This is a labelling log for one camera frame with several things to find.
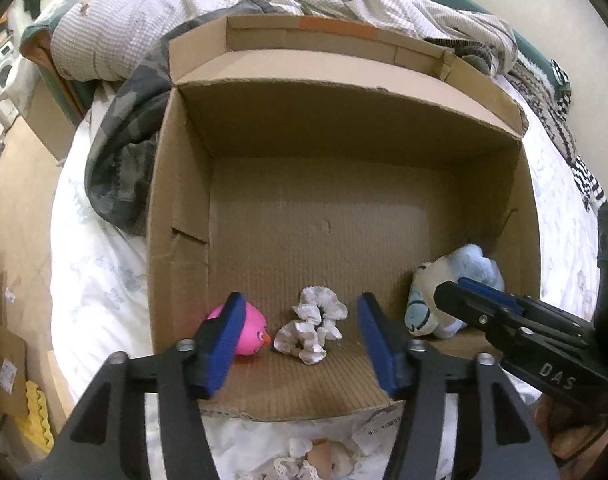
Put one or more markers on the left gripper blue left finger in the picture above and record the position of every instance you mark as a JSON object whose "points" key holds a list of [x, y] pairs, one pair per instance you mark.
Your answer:
{"points": [[105, 436]]}

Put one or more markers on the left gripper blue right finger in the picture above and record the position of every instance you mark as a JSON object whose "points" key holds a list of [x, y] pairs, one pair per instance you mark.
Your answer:
{"points": [[496, 436]]}

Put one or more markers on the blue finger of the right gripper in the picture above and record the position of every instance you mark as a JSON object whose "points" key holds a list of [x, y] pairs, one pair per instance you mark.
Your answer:
{"points": [[494, 295], [479, 312]]}

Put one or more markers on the light blue plush toy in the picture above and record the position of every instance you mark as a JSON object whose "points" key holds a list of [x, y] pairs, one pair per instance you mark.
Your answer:
{"points": [[422, 317]]}

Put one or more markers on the clear plastic packet with label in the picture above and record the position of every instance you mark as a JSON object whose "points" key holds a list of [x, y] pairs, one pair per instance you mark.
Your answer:
{"points": [[378, 432]]}

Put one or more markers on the pink rubber duck toy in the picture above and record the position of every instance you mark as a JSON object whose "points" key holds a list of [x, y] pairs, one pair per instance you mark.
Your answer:
{"points": [[244, 333]]}

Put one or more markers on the white lace scrunchie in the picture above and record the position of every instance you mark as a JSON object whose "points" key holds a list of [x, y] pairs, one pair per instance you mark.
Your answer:
{"points": [[316, 315]]}

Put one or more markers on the beige lace scrunchie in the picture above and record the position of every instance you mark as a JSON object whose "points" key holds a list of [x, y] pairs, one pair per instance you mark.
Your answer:
{"points": [[310, 459]]}

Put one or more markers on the person's right hand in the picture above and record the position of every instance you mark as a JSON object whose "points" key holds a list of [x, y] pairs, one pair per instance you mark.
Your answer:
{"points": [[566, 435]]}

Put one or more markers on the yellow foam piece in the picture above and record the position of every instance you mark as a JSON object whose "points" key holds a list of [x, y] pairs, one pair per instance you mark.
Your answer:
{"points": [[35, 426]]}

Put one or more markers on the white floral bed sheet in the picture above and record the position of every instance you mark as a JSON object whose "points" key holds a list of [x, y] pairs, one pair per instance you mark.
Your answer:
{"points": [[99, 293]]}

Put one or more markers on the flat cardboard on floor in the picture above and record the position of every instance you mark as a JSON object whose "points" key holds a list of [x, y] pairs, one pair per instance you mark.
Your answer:
{"points": [[12, 364]]}

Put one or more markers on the patterned knit blanket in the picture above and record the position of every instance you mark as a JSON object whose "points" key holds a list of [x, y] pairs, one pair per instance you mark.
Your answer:
{"points": [[550, 100]]}

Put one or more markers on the open cardboard box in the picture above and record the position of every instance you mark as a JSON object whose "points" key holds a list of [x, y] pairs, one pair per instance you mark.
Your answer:
{"points": [[301, 152]]}

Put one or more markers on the camouflage jacket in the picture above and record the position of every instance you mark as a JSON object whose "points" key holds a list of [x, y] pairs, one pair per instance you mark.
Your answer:
{"points": [[121, 159]]}

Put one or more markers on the white washing machine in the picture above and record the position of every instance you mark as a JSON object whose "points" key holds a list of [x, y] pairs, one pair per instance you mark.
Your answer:
{"points": [[8, 111]]}

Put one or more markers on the checkered bear print duvet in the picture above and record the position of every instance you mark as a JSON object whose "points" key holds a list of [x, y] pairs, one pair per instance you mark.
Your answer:
{"points": [[86, 40]]}

